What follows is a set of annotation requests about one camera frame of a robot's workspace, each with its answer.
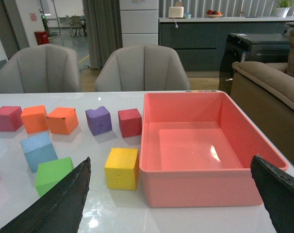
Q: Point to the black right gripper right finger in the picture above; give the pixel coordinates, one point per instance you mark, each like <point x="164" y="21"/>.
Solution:
<point x="276" y="189"/>

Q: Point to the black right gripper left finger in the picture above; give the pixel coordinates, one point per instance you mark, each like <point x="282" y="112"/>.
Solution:
<point x="60" y="209"/>

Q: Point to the greyish blue foam cube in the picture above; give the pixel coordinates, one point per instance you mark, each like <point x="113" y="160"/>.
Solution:
<point x="38" y="149"/>

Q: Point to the green foam cube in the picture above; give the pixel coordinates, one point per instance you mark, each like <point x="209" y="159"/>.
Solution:
<point x="50" y="173"/>

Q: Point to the yellow foam cube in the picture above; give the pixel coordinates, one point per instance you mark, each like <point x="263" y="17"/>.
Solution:
<point x="122" y="169"/>

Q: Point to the chipped orange foam cube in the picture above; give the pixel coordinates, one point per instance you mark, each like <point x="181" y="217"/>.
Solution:
<point x="62" y="120"/>

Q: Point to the notched purple foam cube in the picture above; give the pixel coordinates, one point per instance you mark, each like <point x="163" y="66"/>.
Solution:
<point x="99" y="120"/>

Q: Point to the pink plastic bin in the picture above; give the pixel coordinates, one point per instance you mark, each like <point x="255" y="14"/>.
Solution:
<point x="196" y="151"/>

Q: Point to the brown sofa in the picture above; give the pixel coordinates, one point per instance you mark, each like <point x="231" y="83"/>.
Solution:
<point x="265" y="92"/>

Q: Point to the magenta foam cube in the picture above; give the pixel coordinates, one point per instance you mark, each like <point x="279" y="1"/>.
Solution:
<point x="10" y="118"/>

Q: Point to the dark red foam cube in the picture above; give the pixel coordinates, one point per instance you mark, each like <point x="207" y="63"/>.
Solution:
<point x="130" y="122"/>

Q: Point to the left grey chair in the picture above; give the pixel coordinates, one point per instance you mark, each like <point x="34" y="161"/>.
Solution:
<point x="45" y="68"/>

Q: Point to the grey chair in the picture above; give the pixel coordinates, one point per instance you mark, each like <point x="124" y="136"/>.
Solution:
<point x="142" y="67"/>
<point x="45" y="68"/>

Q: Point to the black appliance box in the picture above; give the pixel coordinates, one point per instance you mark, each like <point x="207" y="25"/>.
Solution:
<point x="265" y="48"/>

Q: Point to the right grey chair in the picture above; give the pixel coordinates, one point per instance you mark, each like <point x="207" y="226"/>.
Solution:
<point x="142" y="67"/>

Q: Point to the red bin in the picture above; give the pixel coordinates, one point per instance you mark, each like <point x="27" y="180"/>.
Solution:
<point x="41" y="37"/>

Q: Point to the dark grey counter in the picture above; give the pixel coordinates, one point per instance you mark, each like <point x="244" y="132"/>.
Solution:
<point x="200" y="41"/>

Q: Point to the potted green plant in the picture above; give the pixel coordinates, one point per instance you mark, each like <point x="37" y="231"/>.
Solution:
<point x="281" y="7"/>

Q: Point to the fruit plate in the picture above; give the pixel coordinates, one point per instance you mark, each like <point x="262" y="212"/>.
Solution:
<point x="213" y="14"/>

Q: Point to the grey curtain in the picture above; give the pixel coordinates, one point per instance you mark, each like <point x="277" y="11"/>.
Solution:
<point x="103" y="24"/>

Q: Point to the small teal bowl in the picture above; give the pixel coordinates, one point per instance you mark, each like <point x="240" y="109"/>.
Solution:
<point x="187" y="15"/>

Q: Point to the white drawer cabinet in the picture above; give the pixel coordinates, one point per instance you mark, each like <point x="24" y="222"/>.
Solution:
<point x="139" y="22"/>

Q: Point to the cream toaster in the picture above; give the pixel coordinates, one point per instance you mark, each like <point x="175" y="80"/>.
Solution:
<point x="176" y="11"/>

